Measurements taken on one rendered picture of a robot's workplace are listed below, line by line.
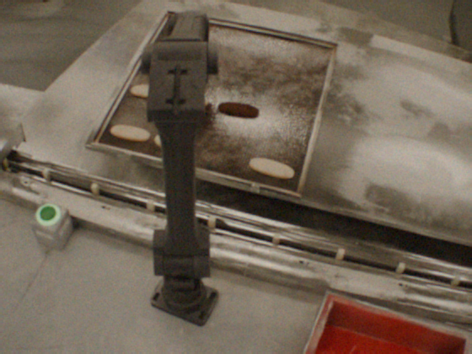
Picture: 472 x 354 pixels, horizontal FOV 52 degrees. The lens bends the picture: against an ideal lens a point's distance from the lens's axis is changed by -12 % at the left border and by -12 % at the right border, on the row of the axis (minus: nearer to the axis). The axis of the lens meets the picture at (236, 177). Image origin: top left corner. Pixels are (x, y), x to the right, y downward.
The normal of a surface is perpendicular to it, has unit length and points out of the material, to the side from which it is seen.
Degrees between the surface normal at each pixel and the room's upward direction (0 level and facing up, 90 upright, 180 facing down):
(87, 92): 0
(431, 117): 10
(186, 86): 21
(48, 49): 0
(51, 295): 0
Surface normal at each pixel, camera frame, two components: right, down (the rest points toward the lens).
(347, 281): 0.05, -0.66
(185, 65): 0.05, -0.35
